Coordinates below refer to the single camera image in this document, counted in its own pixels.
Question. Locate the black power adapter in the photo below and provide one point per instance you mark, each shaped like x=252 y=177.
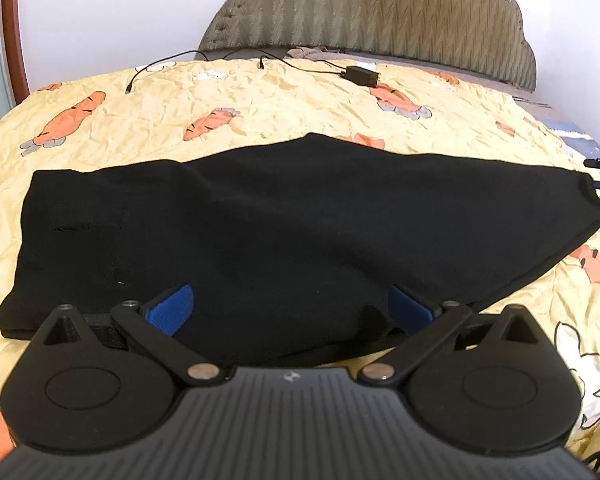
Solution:
x=362 y=75

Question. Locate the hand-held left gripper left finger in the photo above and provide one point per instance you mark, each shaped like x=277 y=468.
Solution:
x=172 y=307

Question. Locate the olive quilted headboard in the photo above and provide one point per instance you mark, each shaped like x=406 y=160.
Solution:
x=380 y=10

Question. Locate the black pants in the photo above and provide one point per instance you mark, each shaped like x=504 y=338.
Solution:
x=280 y=230

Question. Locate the yellow carrot-print blanket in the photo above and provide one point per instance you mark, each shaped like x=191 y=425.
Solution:
x=290 y=105

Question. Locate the pink crumpled cloth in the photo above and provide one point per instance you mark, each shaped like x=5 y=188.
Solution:
x=310 y=52

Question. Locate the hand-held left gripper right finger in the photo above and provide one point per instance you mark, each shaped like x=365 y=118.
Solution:
x=407 y=310

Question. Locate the wooden door frame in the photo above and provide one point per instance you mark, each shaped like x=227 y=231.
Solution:
x=16 y=35

